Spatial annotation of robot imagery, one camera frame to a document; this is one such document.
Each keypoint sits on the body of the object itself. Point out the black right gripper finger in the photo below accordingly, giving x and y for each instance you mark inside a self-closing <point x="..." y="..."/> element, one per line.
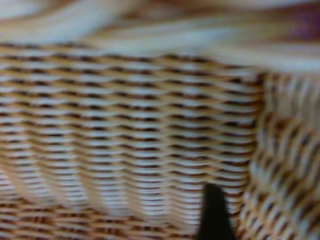
<point x="215" y="217"/>

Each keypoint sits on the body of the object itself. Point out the orange wicker basket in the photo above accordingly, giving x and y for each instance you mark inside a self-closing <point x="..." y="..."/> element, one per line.
<point x="125" y="112"/>

